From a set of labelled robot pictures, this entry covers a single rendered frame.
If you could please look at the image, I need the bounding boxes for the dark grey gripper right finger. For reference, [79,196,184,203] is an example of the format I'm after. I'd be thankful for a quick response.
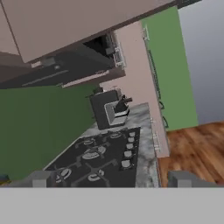
[167,170,221,188]

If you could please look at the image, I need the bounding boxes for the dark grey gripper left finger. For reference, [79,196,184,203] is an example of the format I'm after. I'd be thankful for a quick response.
[10,170,57,188]

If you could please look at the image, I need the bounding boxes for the beige base cupboard run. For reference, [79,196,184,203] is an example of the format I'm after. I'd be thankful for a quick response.
[148,101,171,159]

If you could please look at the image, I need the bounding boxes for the black gas hob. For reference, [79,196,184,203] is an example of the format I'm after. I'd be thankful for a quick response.
[43,126,142,188]

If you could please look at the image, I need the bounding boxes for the dark grey coffee machine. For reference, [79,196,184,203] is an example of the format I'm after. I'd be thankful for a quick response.
[87,88,134,131]

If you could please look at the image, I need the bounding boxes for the dark grey range hood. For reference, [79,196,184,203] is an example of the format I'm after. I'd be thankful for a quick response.
[0,43,127,90]

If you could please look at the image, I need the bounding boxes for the green tall cupboard run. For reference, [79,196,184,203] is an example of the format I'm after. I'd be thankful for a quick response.
[141,5,200,132]

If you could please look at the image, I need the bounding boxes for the beige wall cupboard door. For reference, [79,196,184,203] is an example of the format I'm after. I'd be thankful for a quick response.
[0,3,22,57]
[1,0,177,64]

